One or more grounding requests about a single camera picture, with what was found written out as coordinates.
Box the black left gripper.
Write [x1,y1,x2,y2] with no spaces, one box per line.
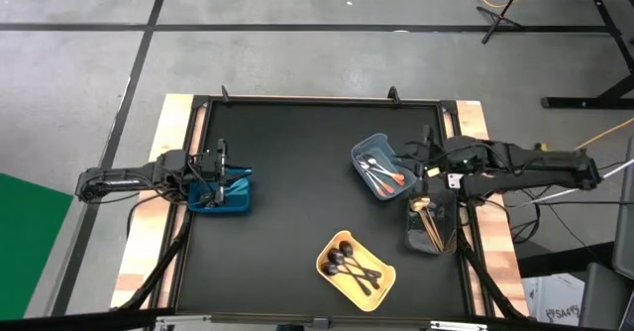
[185,139,230,208]

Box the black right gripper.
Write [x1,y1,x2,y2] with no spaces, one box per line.
[398,140,479,181]

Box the yellow plastic bin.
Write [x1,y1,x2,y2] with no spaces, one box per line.
[315,229,397,313]

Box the dark blue plastic bin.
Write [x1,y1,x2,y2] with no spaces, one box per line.
[186,166,254,215]

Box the light blue plastic bin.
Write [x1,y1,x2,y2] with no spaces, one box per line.
[349,133,418,202]

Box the black table mat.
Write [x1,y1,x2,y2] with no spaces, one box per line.
[177,103,467,317]

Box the black plastic bin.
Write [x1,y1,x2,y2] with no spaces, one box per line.
[404,191,460,257]

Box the black stand with foot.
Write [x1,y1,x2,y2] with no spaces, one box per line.
[539,0,634,110]

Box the black tripod stand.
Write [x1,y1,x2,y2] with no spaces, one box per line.
[475,0,532,46]

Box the black flat floor bar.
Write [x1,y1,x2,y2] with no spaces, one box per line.
[515,240,616,279]

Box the black overhead beam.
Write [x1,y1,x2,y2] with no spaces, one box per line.
[0,308,174,331]

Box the green floor mat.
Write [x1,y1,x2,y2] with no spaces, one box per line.
[0,171,74,322]

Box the white cardboard box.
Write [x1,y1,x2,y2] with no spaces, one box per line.
[520,273,586,328]

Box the grey panel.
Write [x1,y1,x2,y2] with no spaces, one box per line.
[610,137,634,280]

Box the dark grey box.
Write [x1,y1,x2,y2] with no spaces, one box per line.
[577,263,634,331]

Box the black metal table frame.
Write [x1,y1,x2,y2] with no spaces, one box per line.
[151,92,499,325]

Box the aluminium front rail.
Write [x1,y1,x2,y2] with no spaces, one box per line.
[153,313,489,331]

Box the black power cable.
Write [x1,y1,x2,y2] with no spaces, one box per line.
[532,199,634,207]

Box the white cable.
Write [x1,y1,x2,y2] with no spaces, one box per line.
[518,157,634,206]

